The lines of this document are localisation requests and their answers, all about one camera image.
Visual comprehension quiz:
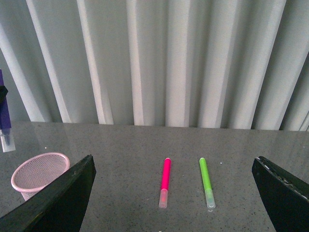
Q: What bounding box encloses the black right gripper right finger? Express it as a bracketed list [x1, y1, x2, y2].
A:
[252, 156, 309, 232]

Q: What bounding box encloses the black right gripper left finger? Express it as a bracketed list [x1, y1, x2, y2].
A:
[0, 155, 96, 232]

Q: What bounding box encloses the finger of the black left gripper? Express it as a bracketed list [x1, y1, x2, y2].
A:
[0, 86, 8, 104]

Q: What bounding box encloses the purple marker pen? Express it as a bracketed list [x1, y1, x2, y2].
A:
[0, 70, 15, 152]

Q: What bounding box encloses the pink marker pen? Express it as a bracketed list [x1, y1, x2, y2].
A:
[159, 158, 171, 208]

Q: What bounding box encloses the pink mesh pen cup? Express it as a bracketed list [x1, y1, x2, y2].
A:
[11, 152, 70, 201]

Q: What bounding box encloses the green marker pen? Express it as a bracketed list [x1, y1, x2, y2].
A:
[199, 158, 215, 211]

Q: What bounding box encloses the white pleated curtain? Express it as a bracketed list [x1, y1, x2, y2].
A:
[0, 0, 309, 131]

